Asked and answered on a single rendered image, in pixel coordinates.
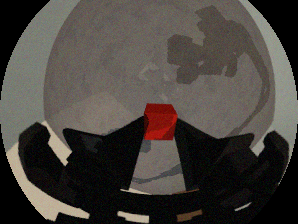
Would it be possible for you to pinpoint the red cube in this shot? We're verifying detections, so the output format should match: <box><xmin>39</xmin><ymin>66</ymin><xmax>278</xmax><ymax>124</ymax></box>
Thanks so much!
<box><xmin>144</xmin><ymin>103</ymin><xmax>178</xmax><ymax>141</ymax></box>

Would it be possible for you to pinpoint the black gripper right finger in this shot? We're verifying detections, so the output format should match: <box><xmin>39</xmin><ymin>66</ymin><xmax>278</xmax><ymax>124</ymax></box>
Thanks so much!
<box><xmin>174</xmin><ymin>117</ymin><xmax>255</xmax><ymax>192</ymax></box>

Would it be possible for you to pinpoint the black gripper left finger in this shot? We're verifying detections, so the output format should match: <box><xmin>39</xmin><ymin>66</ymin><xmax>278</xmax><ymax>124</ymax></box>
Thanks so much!
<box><xmin>63</xmin><ymin>116</ymin><xmax>144</xmax><ymax>190</ymax></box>

